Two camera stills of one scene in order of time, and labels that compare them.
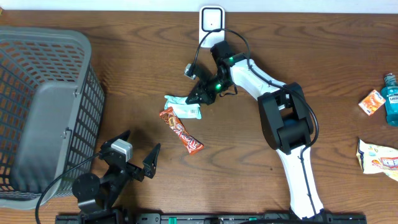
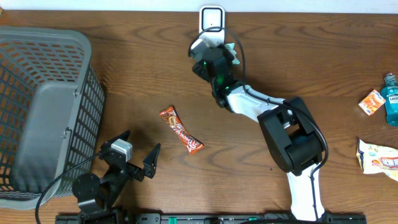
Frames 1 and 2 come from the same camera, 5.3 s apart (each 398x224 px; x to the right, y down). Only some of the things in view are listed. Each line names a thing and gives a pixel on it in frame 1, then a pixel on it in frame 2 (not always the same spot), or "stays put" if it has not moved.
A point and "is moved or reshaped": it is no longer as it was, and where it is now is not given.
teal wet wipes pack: (183, 109) is moved or reshaped
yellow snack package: (376, 158) stays put
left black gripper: (149, 167) stays put
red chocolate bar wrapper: (192, 145) stays put
